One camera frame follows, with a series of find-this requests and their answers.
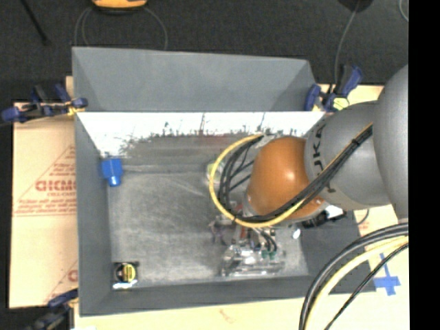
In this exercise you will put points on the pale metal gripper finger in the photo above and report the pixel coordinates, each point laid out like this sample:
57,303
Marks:
222,223
223,237

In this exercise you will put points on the grey metal bin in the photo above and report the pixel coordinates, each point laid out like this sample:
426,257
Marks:
165,218

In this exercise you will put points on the black cylinder on white bracket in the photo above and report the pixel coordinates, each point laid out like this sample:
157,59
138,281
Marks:
318,219

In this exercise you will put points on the blue plastic cap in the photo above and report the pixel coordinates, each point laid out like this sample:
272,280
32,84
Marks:
110,170

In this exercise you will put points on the brown cardboard board red print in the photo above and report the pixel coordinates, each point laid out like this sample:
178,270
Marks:
41,198

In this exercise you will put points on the black and yellow tape measure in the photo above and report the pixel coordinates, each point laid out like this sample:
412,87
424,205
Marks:
126,272

